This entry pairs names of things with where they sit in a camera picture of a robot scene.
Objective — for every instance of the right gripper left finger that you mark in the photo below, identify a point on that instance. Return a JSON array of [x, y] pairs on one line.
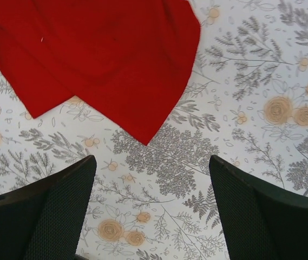
[[43, 220]]

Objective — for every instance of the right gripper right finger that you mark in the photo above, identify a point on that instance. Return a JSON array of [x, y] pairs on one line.
[[259, 220]]

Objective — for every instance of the floral table cloth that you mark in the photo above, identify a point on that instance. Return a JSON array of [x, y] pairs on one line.
[[246, 101]]

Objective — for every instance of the red t shirt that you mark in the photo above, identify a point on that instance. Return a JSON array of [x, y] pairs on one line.
[[129, 60]]

